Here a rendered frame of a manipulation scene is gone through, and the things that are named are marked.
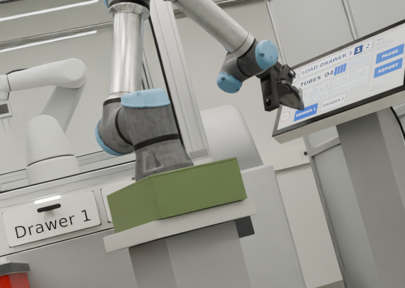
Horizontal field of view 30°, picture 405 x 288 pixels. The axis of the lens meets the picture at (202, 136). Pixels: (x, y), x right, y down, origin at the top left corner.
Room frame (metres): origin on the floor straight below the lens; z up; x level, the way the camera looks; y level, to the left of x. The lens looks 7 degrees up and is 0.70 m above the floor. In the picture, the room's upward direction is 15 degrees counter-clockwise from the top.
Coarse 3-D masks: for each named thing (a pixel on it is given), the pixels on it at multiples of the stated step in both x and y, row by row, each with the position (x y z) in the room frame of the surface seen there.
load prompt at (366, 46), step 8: (368, 40) 2.41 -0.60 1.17; (352, 48) 2.45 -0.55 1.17; (360, 48) 2.42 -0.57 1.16; (368, 48) 2.39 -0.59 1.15; (336, 56) 2.48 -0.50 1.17; (344, 56) 2.45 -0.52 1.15; (352, 56) 2.42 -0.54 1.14; (312, 64) 2.56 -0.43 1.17; (320, 64) 2.52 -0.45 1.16; (328, 64) 2.49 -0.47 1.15; (304, 72) 2.56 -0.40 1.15; (312, 72) 2.53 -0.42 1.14
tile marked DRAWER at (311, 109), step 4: (316, 104) 2.42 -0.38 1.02; (304, 108) 2.46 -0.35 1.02; (308, 108) 2.44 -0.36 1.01; (312, 108) 2.43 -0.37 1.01; (316, 108) 2.41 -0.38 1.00; (296, 112) 2.48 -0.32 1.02; (300, 112) 2.46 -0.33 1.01; (304, 112) 2.45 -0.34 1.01; (308, 112) 2.43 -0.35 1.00; (312, 112) 2.42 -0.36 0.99; (296, 116) 2.47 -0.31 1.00; (300, 116) 2.45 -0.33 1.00; (304, 116) 2.43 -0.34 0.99; (308, 116) 2.42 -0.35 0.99; (296, 120) 2.45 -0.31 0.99
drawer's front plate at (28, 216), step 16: (32, 208) 2.37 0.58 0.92; (64, 208) 2.38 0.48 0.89; (80, 208) 2.39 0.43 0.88; (96, 208) 2.40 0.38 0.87; (16, 224) 2.36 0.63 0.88; (32, 224) 2.36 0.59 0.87; (48, 224) 2.37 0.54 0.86; (64, 224) 2.38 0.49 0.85; (80, 224) 2.39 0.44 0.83; (96, 224) 2.40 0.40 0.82; (16, 240) 2.35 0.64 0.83; (32, 240) 2.36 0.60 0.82
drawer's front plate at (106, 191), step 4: (120, 184) 2.42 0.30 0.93; (124, 184) 2.42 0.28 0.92; (128, 184) 2.42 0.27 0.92; (104, 188) 2.41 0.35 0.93; (108, 188) 2.41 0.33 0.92; (112, 188) 2.41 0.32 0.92; (116, 188) 2.42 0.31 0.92; (120, 188) 2.42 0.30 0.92; (104, 192) 2.41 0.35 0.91; (108, 192) 2.41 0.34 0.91; (112, 192) 2.41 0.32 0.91; (104, 196) 2.41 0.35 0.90; (104, 200) 2.41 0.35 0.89; (104, 204) 2.41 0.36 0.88; (108, 208) 2.41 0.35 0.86; (108, 212) 2.41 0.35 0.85; (108, 216) 2.41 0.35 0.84; (108, 220) 2.41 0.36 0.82
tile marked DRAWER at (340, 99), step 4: (336, 96) 2.37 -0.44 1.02; (340, 96) 2.36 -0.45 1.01; (344, 96) 2.34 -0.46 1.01; (324, 100) 2.40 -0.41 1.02; (328, 100) 2.39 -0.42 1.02; (332, 100) 2.38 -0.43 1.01; (336, 100) 2.36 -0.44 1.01; (340, 100) 2.35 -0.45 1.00; (344, 100) 2.34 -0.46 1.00; (324, 104) 2.39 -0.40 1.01; (328, 104) 2.38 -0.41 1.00; (332, 104) 2.37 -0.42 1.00; (336, 104) 2.35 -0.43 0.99; (340, 104) 2.34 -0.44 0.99; (324, 108) 2.38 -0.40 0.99; (328, 108) 2.37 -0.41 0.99
